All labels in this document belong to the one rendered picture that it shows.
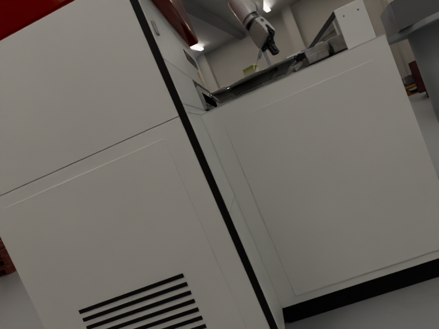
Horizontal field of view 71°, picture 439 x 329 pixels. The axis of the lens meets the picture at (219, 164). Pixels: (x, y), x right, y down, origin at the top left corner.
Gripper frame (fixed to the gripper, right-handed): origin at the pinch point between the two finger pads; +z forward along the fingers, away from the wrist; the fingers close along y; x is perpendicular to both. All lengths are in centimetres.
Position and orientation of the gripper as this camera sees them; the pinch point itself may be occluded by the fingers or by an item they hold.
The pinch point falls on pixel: (274, 49)
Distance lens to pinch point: 143.9
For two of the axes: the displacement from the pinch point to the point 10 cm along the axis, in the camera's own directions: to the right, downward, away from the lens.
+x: -8.2, 3.8, -4.4
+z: 5.1, 8.2, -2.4
